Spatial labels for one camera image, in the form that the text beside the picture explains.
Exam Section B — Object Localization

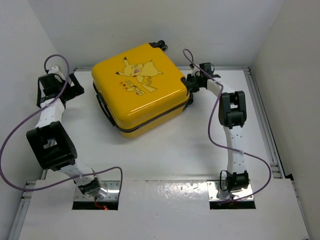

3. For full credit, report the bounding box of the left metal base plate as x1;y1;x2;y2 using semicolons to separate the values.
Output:
74;180;121;202

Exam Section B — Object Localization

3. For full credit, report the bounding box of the white front panel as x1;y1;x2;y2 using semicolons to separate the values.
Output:
19;179;309;240

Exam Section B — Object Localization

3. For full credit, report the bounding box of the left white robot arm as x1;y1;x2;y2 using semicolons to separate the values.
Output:
26;65;108;200

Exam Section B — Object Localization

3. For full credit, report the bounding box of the metal base plate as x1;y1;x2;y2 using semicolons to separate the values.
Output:
207;180;254;203
74;180;121;202

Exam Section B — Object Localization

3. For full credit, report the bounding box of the yellow suitcase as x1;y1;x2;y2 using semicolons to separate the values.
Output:
91;40;193;138

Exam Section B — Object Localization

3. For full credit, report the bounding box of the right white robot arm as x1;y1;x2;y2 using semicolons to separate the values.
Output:
186;62;249;193

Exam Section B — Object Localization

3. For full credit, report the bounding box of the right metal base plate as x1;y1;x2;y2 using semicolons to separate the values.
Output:
207;180;254;203

